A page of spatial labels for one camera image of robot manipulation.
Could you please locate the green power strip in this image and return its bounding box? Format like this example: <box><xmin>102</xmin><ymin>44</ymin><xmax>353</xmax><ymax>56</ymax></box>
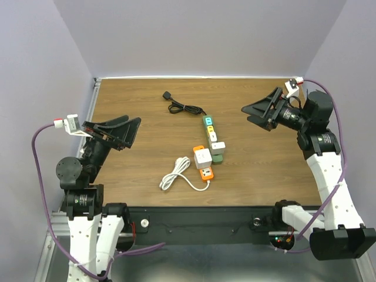
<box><xmin>202</xmin><ymin>115</ymin><xmax>226</xmax><ymax>165</ymax></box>

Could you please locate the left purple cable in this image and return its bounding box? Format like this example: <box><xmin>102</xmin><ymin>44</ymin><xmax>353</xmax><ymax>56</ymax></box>
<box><xmin>31</xmin><ymin>122</ymin><xmax>167</xmax><ymax>280</ymax></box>

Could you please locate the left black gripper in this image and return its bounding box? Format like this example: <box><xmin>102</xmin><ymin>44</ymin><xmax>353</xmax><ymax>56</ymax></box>
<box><xmin>83</xmin><ymin>113</ymin><xmax>142</xmax><ymax>180</ymax></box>

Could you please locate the teal usb charger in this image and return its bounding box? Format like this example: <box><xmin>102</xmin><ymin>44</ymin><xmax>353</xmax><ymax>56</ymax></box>
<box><xmin>204</xmin><ymin>117</ymin><xmax>213</xmax><ymax>126</ymax></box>

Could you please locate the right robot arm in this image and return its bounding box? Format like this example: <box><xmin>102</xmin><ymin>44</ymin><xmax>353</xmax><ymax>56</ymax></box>
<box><xmin>241</xmin><ymin>87</ymin><xmax>375</xmax><ymax>261</ymax></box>

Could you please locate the orange power strip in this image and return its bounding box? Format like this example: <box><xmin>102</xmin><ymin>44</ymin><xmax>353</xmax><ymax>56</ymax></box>
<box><xmin>193</xmin><ymin>146</ymin><xmax>214</xmax><ymax>182</ymax></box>

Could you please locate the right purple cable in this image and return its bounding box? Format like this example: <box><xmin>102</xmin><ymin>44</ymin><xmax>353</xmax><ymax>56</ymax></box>
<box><xmin>275</xmin><ymin>78</ymin><xmax>350</xmax><ymax>254</ymax></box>

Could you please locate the aluminium frame rail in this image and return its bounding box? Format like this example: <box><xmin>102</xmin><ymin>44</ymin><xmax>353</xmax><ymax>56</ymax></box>
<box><xmin>33</xmin><ymin>78</ymin><xmax>102</xmax><ymax>282</ymax></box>

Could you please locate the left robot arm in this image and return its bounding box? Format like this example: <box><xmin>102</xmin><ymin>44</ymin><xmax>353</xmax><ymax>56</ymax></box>
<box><xmin>53</xmin><ymin>114</ymin><xmax>142</xmax><ymax>281</ymax></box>

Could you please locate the white cube adapter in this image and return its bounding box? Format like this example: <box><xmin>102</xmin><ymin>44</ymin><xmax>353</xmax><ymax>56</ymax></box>
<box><xmin>194</xmin><ymin>148</ymin><xmax>212</xmax><ymax>170</ymax></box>

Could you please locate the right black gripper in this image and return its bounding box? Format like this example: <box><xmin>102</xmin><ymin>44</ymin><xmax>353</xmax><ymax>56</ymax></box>
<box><xmin>241</xmin><ymin>87</ymin><xmax>310</xmax><ymax>132</ymax></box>

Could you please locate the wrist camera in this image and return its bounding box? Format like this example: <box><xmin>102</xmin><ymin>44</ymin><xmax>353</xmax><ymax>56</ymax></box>
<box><xmin>285</xmin><ymin>76</ymin><xmax>304</xmax><ymax>98</ymax></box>
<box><xmin>53</xmin><ymin>114</ymin><xmax>90</xmax><ymax>137</ymax></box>

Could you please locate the white charger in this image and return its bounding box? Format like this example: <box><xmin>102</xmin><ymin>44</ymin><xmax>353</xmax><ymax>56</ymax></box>
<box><xmin>209</xmin><ymin>132</ymin><xmax>217</xmax><ymax>144</ymax></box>
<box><xmin>210</xmin><ymin>142</ymin><xmax>226</xmax><ymax>155</ymax></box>

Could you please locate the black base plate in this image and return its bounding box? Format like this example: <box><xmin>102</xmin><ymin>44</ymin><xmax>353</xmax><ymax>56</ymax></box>
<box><xmin>129</xmin><ymin>206</ymin><xmax>291</xmax><ymax>245</ymax></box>

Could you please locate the black power strip cable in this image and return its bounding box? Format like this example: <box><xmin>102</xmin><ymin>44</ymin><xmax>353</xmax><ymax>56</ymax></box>
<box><xmin>162</xmin><ymin>91</ymin><xmax>207</xmax><ymax>116</ymax></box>

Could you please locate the white power cable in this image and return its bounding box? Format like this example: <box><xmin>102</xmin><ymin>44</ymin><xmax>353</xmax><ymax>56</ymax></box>
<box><xmin>159</xmin><ymin>156</ymin><xmax>211</xmax><ymax>192</ymax></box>

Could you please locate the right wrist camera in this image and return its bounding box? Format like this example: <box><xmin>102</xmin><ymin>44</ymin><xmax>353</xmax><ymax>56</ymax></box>
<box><xmin>285</xmin><ymin>76</ymin><xmax>304</xmax><ymax>98</ymax></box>

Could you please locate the purple cable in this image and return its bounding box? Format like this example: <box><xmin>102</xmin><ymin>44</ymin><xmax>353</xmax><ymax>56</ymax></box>
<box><xmin>31</xmin><ymin>122</ymin><xmax>167</xmax><ymax>280</ymax></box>
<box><xmin>275</xmin><ymin>78</ymin><xmax>350</xmax><ymax>254</ymax></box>

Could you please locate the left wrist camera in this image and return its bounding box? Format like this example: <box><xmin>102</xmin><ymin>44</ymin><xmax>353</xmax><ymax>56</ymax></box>
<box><xmin>53</xmin><ymin>114</ymin><xmax>90</xmax><ymax>137</ymax></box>

